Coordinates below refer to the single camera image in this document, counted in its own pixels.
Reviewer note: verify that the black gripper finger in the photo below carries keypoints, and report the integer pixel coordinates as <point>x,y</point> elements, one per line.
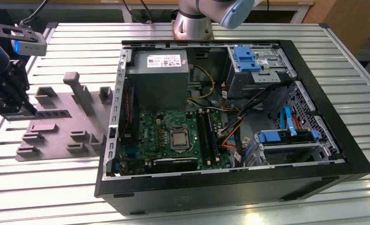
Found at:
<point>19,79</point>
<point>6,89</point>

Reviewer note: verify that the blue RAM stick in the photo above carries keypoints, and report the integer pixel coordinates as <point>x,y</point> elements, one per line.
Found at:
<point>54,114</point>

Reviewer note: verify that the black RAM slot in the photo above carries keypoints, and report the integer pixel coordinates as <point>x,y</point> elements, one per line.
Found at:
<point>208,138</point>
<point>200,138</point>
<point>204,138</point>

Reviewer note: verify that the grey parts rack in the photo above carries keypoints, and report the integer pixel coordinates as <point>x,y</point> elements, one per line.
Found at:
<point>62,126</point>

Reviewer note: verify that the grey power supply unit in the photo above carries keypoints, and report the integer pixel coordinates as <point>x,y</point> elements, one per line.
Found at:
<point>157,89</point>

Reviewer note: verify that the green motherboard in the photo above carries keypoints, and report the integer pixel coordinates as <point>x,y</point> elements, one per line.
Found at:
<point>150,122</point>

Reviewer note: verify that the black CPU socket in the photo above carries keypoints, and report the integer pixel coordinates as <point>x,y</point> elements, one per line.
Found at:
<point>178,128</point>

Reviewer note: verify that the silver CPU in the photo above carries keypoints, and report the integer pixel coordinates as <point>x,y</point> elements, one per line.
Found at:
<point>179,139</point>

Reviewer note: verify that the black graphics card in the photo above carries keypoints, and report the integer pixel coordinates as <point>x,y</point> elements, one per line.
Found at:
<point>171,167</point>

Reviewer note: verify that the black PC case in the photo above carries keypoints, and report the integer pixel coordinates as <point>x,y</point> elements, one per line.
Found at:
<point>203,194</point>

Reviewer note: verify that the metal drive cage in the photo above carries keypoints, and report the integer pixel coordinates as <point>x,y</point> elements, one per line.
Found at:
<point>266,77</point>

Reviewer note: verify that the hard disk in blue carrier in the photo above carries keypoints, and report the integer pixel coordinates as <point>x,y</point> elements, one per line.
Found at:
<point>270,137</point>

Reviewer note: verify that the metal disk bay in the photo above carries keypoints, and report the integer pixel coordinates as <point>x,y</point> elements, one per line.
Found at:
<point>296,146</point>

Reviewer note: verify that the wooden cabinet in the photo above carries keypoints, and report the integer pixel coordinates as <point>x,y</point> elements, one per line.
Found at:
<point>343,23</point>

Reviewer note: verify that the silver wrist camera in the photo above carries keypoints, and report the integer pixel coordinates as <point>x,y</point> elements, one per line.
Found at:
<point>31,47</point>

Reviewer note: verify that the blue plastic drive bracket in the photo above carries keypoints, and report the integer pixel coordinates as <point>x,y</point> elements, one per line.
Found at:
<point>243,56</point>

